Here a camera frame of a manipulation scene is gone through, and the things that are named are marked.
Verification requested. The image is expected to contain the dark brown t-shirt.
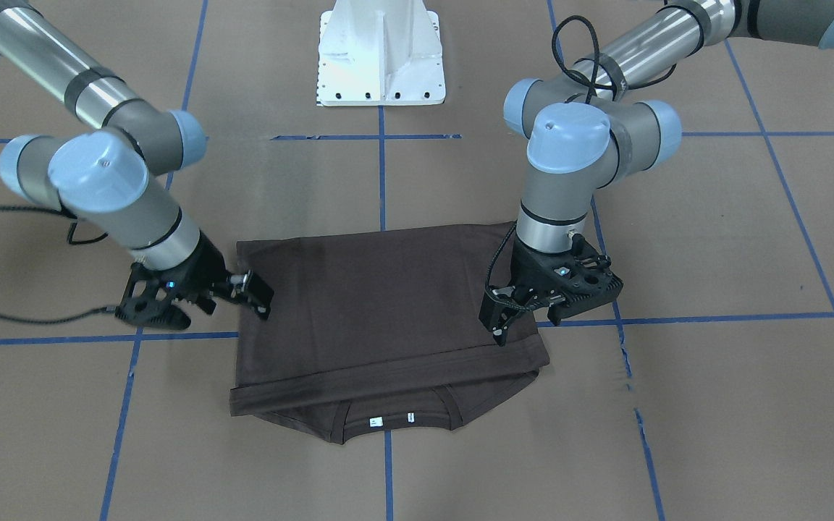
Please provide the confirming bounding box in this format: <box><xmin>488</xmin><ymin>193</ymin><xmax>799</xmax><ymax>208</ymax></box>
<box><xmin>229</xmin><ymin>222</ymin><xmax>549</xmax><ymax>444</ymax></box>

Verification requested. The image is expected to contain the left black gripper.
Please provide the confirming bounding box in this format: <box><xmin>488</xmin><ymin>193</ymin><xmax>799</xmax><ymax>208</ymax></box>
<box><xmin>478</xmin><ymin>234</ymin><xmax>623</xmax><ymax>347</ymax></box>

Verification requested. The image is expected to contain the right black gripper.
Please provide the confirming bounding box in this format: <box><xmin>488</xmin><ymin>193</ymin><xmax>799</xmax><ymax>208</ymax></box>
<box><xmin>114</xmin><ymin>233</ymin><xmax>274</xmax><ymax>331</ymax></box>

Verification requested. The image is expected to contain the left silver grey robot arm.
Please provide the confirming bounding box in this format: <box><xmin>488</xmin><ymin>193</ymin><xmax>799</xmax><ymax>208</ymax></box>
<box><xmin>478</xmin><ymin>1</ymin><xmax>834</xmax><ymax>347</ymax></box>

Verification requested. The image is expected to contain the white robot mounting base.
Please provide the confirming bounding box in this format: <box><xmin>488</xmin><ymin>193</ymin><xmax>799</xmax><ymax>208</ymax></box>
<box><xmin>316</xmin><ymin>1</ymin><xmax>447</xmax><ymax>108</ymax></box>

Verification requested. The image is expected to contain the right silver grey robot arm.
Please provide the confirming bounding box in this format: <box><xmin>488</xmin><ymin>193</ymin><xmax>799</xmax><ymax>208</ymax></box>
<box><xmin>0</xmin><ymin>1</ymin><xmax>274</xmax><ymax>331</ymax></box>

